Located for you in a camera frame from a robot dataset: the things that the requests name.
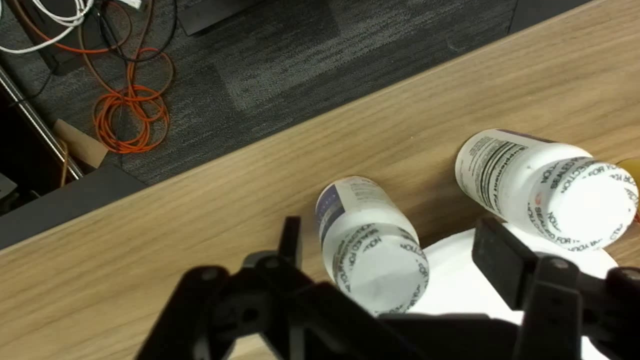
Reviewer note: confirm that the white pill bottle blue label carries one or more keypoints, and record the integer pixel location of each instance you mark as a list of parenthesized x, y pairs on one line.
[(546, 190), (371, 246)]

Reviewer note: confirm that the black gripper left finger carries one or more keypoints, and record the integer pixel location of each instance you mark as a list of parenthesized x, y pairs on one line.
[(227, 307)]

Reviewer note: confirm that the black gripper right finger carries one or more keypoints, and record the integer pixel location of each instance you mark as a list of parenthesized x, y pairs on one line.
[(566, 307)]

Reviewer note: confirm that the cardboard piece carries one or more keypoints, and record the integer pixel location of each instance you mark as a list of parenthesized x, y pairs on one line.
[(80, 142)]

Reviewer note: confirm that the white round plate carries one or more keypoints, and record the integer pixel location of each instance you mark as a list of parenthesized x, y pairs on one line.
[(452, 281)]

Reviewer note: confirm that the metal table leg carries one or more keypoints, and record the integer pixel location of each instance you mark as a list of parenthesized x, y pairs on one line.
[(40, 126)]

